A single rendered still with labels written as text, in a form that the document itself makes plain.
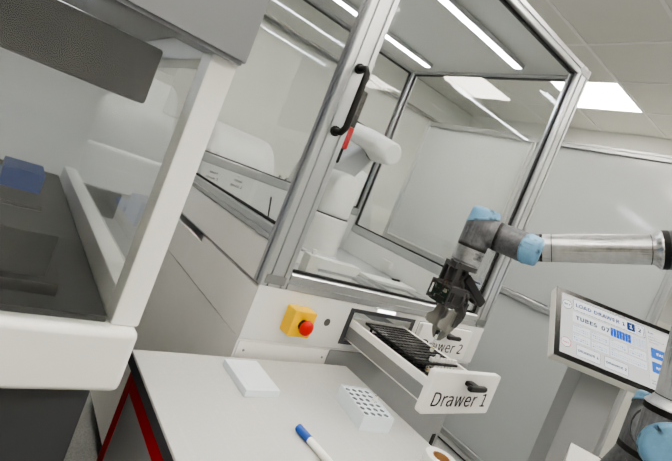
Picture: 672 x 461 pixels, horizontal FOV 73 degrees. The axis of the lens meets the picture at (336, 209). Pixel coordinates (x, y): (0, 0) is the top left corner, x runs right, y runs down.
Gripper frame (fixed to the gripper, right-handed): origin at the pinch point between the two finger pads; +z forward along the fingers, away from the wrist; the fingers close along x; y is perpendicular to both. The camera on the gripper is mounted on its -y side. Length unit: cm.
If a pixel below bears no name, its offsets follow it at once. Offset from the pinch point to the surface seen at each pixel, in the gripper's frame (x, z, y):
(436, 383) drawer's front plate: 11.2, 7.9, 8.4
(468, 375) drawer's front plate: 10.5, 5.3, -3.1
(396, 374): -0.1, 12.6, 9.3
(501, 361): -79, 37, -166
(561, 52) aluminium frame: -26, -98, -34
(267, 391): -1.5, 20.5, 43.6
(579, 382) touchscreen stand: -5, 10, -97
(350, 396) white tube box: 2.3, 18.1, 23.8
